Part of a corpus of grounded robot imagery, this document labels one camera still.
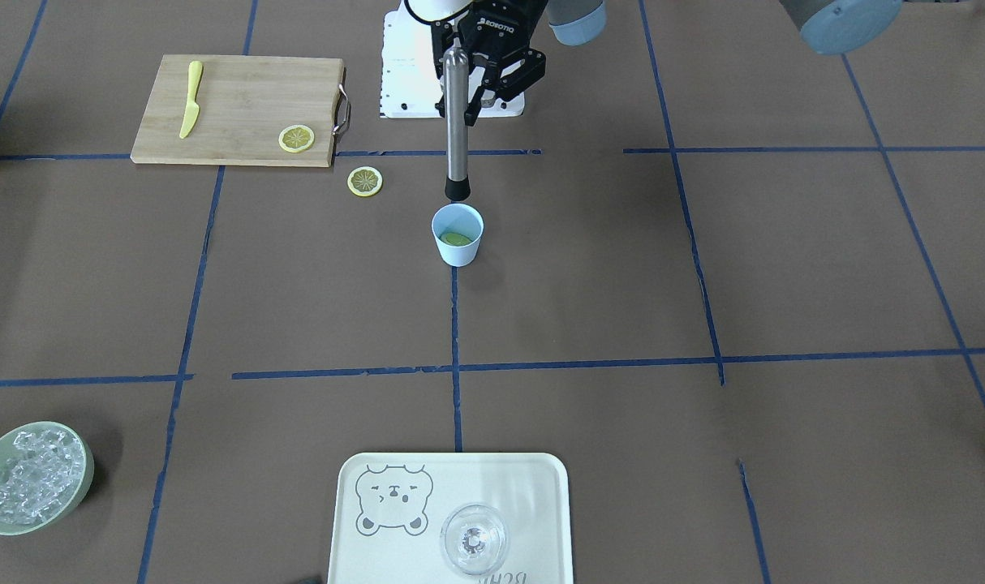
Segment wooden cutting board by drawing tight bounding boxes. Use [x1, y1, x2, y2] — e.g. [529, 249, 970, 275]
[130, 54, 351, 169]

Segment clear wine glass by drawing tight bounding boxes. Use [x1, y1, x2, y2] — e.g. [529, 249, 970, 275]
[441, 503, 509, 578]

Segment steel muddler black tip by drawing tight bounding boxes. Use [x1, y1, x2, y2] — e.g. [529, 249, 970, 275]
[443, 41, 471, 202]

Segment light blue cup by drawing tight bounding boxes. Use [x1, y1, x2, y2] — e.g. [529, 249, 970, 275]
[431, 203, 484, 268]

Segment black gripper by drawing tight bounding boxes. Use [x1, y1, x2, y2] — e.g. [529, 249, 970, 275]
[431, 1, 549, 128]

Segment cream bear tray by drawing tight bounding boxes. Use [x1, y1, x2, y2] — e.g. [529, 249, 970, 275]
[326, 453, 574, 583]

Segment yellow plastic knife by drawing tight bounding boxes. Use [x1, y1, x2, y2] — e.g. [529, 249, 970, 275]
[179, 60, 204, 140]

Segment green bowl of ice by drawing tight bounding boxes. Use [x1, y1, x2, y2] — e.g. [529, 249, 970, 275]
[0, 421, 95, 536]

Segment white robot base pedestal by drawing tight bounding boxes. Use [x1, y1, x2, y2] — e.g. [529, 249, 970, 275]
[379, 1, 469, 119]

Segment lemon slice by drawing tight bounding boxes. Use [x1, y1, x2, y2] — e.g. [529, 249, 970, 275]
[346, 166, 384, 197]
[277, 123, 316, 154]

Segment lime slice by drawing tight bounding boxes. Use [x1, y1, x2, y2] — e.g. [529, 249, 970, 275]
[438, 230, 473, 247]

